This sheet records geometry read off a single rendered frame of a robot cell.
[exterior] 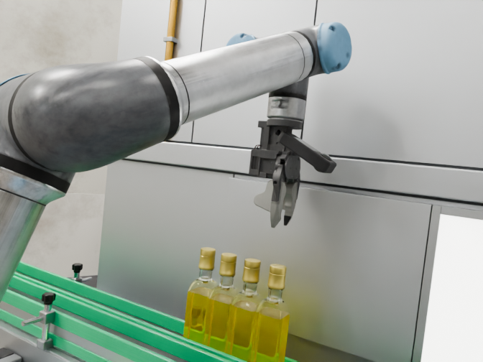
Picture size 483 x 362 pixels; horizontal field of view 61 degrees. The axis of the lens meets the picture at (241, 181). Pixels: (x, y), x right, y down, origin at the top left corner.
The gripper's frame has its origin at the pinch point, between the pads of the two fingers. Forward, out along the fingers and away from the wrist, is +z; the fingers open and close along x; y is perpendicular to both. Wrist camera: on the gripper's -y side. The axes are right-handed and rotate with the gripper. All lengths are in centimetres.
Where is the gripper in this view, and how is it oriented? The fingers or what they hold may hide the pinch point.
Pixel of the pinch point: (283, 220)
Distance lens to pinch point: 83.8
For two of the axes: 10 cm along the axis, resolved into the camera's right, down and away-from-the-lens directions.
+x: -5.1, -0.1, -8.6
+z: -1.0, 9.9, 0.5
